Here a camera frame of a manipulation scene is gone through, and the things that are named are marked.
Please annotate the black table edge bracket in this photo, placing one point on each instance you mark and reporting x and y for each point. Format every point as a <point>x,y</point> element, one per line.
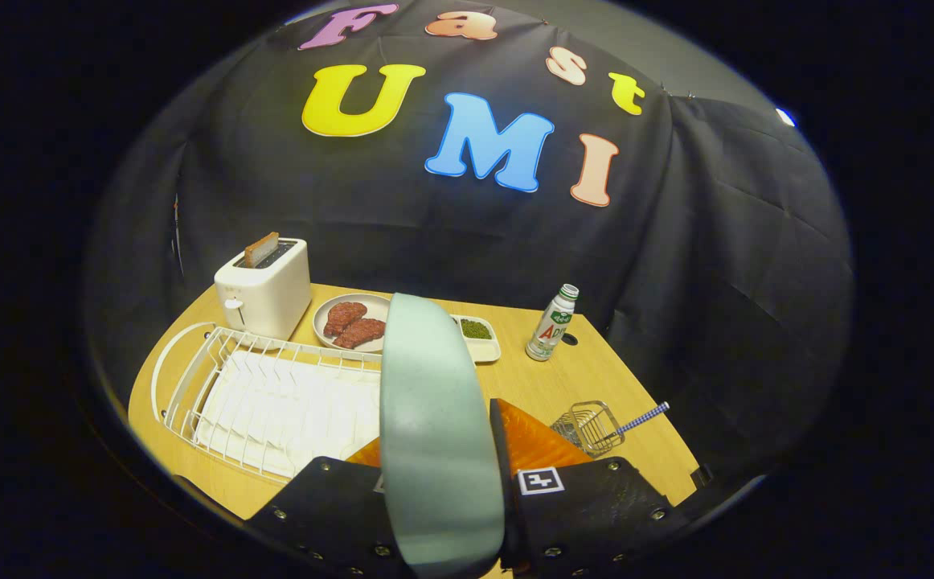
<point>702,476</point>

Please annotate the green beans pile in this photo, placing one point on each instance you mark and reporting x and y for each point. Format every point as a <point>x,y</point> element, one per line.
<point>476,328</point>

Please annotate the white green drink bottle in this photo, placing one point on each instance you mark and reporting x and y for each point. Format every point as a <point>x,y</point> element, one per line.
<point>550,328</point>

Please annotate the white toaster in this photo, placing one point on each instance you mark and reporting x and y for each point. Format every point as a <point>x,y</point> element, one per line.
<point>266,293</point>

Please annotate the red meat slice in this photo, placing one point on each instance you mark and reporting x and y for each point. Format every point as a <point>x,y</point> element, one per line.
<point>345,316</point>
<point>361,332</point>

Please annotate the black backdrop cloth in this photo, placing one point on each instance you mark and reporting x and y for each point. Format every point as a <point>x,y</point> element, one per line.
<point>354,209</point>

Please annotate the brown bread slice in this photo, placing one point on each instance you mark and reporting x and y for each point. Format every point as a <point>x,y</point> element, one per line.
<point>261,249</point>

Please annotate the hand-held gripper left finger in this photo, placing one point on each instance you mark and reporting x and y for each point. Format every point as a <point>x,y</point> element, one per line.
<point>330,507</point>

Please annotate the white divided dish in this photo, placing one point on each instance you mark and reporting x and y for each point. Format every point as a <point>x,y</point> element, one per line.
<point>488,351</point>

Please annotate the pale green plate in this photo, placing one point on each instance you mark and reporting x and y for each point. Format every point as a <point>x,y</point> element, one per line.
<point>435,434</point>

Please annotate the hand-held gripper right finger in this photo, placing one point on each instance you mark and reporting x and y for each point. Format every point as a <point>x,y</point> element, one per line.
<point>596,515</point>

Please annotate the small grey round dish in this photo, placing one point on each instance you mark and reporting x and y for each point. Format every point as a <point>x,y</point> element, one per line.
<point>324,334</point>

